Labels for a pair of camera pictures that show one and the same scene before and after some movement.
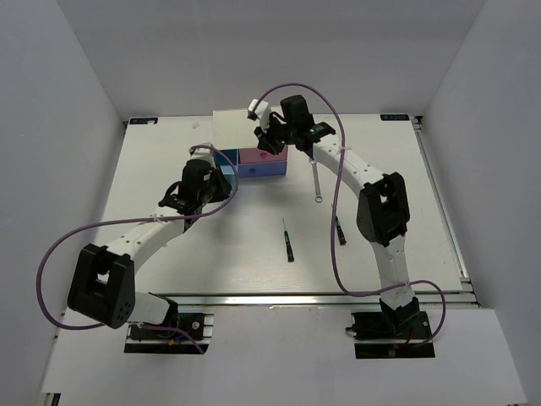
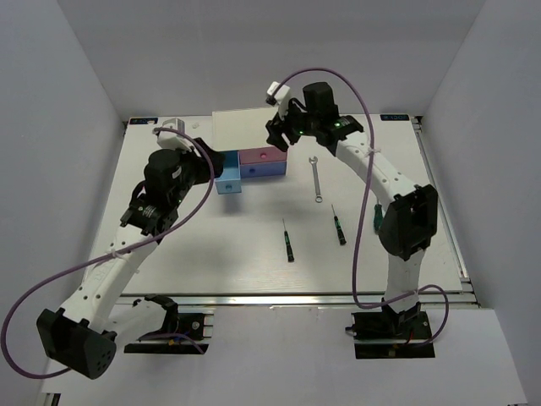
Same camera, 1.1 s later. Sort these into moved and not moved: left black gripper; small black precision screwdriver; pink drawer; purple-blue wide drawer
Moved: left black gripper
Not moved: small black precision screwdriver; pink drawer; purple-blue wide drawer
